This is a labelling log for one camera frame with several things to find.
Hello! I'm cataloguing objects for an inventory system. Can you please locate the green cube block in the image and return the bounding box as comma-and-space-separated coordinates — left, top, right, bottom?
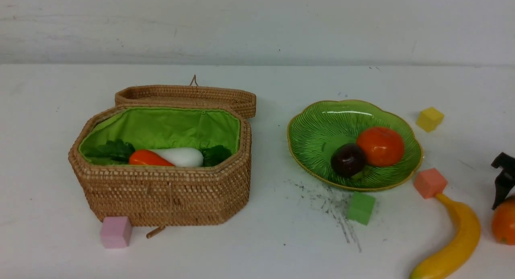
346, 192, 376, 225

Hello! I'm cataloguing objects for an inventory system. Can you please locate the orange persimmon with green leaf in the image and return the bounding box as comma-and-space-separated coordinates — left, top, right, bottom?
356, 126, 405, 167

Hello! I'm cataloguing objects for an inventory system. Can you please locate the pink cube block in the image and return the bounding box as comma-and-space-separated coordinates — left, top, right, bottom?
100, 216, 132, 249

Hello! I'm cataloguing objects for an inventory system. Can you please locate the yellow banana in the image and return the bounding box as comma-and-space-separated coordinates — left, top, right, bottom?
410, 193, 481, 279

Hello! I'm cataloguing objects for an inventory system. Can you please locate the green leaf-shaped plate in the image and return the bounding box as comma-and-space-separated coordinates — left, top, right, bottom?
287, 99, 424, 192

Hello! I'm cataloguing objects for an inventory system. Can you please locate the salmon cube block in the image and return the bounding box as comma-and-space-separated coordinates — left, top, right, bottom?
413, 168, 448, 199

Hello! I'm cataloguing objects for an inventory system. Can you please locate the orange mango fruit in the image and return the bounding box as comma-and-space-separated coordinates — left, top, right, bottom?
491, 194, 515, 246

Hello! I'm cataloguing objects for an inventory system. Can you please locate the dark purple mangosteen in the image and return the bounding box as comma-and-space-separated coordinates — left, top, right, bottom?
330, 143, 367, 180

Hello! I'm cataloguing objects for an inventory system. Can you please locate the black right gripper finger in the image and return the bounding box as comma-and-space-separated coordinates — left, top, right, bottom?
491, 152, 515, 210

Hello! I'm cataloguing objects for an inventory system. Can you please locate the white radish with green leaves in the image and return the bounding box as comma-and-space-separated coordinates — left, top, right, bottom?
151, 145, 232, 167

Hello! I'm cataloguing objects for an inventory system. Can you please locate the yellow cube block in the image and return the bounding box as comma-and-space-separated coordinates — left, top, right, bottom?
416, 107, 445, 132

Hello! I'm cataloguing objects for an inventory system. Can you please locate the woven wicker basket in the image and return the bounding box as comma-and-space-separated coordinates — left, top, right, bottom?
68, 79, 256, 236

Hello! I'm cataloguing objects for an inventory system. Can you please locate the orange carrot with green top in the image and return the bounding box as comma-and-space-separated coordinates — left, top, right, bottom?
82, 139, 175, 167

